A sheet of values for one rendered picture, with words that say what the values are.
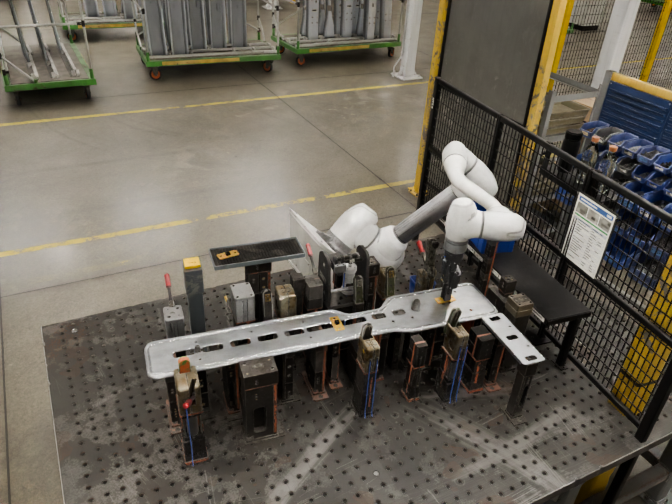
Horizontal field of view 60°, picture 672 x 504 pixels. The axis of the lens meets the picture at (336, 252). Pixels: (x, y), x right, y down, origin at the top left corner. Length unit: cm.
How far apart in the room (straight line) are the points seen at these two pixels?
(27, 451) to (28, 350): 78
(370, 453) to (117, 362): 112
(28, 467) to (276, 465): 149
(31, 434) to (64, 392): 91
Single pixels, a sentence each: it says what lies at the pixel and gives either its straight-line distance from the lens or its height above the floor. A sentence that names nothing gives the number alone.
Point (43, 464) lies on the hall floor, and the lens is 331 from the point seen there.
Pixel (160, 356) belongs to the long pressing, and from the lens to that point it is 217.
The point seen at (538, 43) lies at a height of 161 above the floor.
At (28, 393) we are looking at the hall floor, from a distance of 368.
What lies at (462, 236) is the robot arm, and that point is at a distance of 223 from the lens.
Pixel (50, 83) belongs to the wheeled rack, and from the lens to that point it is 788.
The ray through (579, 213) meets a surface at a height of 136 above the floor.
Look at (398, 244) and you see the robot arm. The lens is 293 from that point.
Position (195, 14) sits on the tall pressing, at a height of 76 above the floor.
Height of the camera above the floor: 244
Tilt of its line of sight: 32 degrees down
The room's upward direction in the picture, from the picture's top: 4 degrees clockwise
